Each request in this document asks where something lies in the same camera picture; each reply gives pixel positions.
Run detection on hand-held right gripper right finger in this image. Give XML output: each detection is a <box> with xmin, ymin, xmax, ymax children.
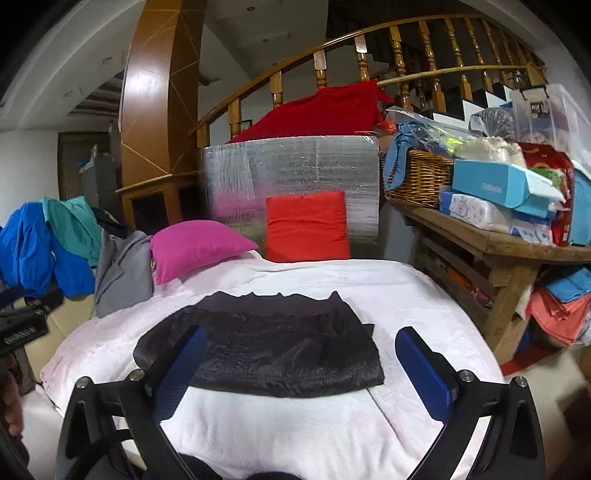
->
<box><xmin>394</xmin><ymin>326</ymin><xmax>548</xmax><ymax>480</ymax></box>

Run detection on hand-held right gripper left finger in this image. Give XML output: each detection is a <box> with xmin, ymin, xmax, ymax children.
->
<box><xmin>54</xmin><ymin>325</ymin><xmax>209</xmax><ymax>480</ymax></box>

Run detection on black jacket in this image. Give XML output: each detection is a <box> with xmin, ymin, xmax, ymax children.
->
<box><xmin>133</xmin><ymin>291</ymin><xmax>385</xmax><ymax>398</ymax></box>

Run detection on person's left hand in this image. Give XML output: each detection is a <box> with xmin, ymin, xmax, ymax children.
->
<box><xmin>0</xmin><ymin>369</ymin><xmax>25</xmax><ymax>437</ymax></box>

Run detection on blue jacket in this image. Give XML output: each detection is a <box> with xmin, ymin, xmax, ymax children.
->
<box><xmin>0</xmin><ymin>202</ymin><xmax>98</xmax><ymax>298</ymax></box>

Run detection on red floor mat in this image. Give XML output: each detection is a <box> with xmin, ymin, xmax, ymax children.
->
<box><xmin>501</xmin><ymin>346</ymin><xmax>555</xmax><ymax>377</ymax></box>

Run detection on white fleece blanket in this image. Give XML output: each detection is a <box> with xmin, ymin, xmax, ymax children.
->
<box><xmin>41</xmin><ymin>257</ymin><xmax>506</xmax><ymax>480</ymax></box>

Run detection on grey garment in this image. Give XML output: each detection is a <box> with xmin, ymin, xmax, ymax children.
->
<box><xmin>95</xmin><ymin>230</ymin><xmax>154</xmax><ymax>318</ymax></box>

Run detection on teal garment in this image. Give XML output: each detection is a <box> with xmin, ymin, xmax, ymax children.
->
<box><xmin>41</xmin><ymin>196</ymin><xmax>105</xmax><ymax>268</ymax></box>

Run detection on pink pillow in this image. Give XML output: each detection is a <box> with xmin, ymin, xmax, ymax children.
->
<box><xmin>149</xmin><ymin>220</ymin><xmax>259</xmax><ymax>285</ymax></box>

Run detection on wooden table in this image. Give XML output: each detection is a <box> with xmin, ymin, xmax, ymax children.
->
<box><xmin>383</xmin><ymin>198</ymin><xmax>591</xmax><ymax>365</ymax></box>

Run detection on dark garment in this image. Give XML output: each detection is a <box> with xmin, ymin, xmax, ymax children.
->
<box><xmin>90</xmin><ymin>208</ymin><xmax>134</xmax><ymax>241</ymax></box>

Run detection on coral folded cloth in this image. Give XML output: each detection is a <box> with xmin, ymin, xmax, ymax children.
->
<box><xmin>526</xmin><ymin>286</ymin><xmax>591</xmax><ymax>347</ymax></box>

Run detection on low wooden cabinet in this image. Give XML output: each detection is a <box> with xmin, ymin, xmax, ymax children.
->
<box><xmin>115</xmin><ymin>171</ymin><xmax>206</xmax><ymax>236</ymax></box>

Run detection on grey storage box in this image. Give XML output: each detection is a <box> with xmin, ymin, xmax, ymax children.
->
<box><xmin>76</xmin><ymin>145</ymin><xmax>121</xmax><ymax>197</ymax></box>

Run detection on blue folded cloth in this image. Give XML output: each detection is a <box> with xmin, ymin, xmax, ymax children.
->
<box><xmin>540</xmin><ymin>267</ymin><xmax>591</xmax><ymax>300</ymax></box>

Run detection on blue white tissue pack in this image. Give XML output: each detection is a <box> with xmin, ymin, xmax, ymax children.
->
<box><xmin>510</xmin><ymin>210</ymin><xmax>555</xmax><ymax>245</ymax></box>

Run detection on red pillow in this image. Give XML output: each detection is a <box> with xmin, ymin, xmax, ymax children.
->
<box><xmin>264</xmin><ymin>190</ymin><xmax>352</xmax><ymax>264</ymax></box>

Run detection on wicker basket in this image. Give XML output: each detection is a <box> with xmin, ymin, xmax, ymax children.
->
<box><xmin>379</xmin><ymin>148</ymin><xmax>455</xmax><ymax>209</ymax></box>

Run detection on blue cardboard box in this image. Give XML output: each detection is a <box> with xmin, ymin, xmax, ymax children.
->
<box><xmin>451</xmin><ymin>159</ymin><xmax>566</xmax><ymax>208</ymax></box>

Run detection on cream knitted cloth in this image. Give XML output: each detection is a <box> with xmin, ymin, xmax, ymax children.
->
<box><xmin>455</xmin><ymin>136</ymin><xmax>527</xmax><ymax>168</ymax></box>

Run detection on silver foil insulation board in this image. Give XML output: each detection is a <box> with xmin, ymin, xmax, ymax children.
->
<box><xmin>202</xmin><ymin>134</ymin><xmax>382</xmax><ymax>259</ymax></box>

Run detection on clear plastic bag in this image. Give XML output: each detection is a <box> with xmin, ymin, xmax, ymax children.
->
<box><xmin>413</xmin><ymin>122</ymin><xmax>469</xmax><ymax>158</ymax></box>

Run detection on red printed package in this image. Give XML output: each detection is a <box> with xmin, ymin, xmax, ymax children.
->
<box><xmin>517</xmin><ymin>142</ymin><xmax>575</xmax><ymax>247</ymax></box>

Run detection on grey dotted bag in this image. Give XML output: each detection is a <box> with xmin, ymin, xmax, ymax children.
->
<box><xmin>468</xmin><ymin>108</ymin><xmax>518</xmax><ymax>139</ymax></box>

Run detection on curved wooden pillar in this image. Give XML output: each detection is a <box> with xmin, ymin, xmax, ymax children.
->
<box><xmin>119</xmin><ymin>0</ymin><xmax>208</xmax><ymax>188</ymax></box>

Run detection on red cloth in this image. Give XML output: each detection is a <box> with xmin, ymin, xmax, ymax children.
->
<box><xmin>229</xmin><ymin>79</ymin><xmax>394</xmax><ymax>143</ymax></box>

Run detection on staircase steps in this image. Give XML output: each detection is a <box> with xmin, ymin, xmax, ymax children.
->
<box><xmin>434</xmin><ymin>82</ymin><xmax>522</xmax><ymax>121</ymax></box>

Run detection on clear plastic storage box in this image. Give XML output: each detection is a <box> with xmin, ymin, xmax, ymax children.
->
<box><xmin>509</xmin><ymin>83</ymin><xmax>591</xmax><ymax>155</ymax></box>

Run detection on wooden stair railing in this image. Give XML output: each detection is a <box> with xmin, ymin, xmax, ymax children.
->
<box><xmin>189</xmin><ymin>14</ymin><xmax>548</xmax><ymax>148</ymax></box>

